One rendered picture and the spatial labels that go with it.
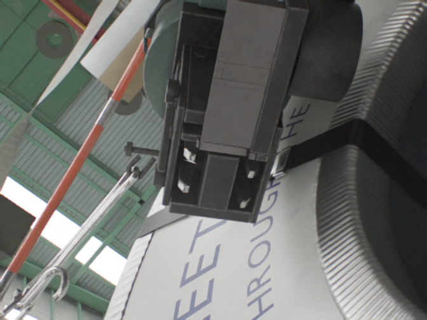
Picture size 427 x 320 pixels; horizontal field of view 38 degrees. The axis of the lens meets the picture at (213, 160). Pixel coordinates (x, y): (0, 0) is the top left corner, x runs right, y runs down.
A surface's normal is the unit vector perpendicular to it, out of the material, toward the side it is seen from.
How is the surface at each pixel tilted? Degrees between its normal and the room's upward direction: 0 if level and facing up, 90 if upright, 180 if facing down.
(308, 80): 56
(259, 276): 90
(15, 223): 125
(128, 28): 90
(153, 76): 65
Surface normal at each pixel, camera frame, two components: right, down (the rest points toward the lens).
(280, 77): 0.00, 0.59
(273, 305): -0.72, -0.60
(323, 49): 0.07, 0.18
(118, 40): -0.26, -0.18
